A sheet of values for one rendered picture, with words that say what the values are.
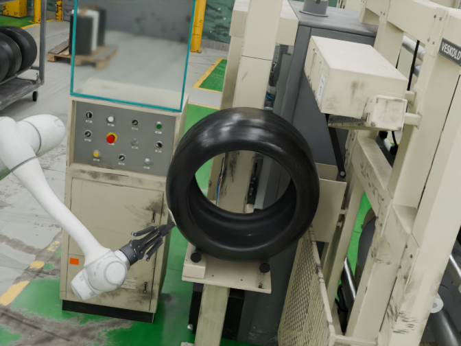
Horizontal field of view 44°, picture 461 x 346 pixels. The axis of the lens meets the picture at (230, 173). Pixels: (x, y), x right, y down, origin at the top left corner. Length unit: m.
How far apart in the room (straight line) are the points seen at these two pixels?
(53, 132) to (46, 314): 1.49
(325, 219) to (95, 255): 1.10
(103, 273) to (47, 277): 1.89
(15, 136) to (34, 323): 1.53
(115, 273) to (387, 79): 1.04
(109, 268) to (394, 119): 0.99
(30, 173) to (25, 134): 0.14
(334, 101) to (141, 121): 1.32
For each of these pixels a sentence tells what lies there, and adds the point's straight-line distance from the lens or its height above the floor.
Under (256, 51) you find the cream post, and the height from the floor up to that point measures 1.68.
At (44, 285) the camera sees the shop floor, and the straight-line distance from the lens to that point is 3.69.
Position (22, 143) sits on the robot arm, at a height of 1.34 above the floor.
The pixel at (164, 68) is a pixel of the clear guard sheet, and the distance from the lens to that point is 2.79.
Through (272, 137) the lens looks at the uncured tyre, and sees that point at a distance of 2.09.
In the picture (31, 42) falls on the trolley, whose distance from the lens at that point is 6.68.
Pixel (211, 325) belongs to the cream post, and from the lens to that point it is 2.96.
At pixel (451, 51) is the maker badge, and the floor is 1.90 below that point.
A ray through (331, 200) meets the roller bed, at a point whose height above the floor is 1.11.
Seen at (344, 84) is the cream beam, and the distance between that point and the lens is 1.81.
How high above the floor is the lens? 2.11
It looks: 22 degrees down
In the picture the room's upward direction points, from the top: 10 degrees clockwise
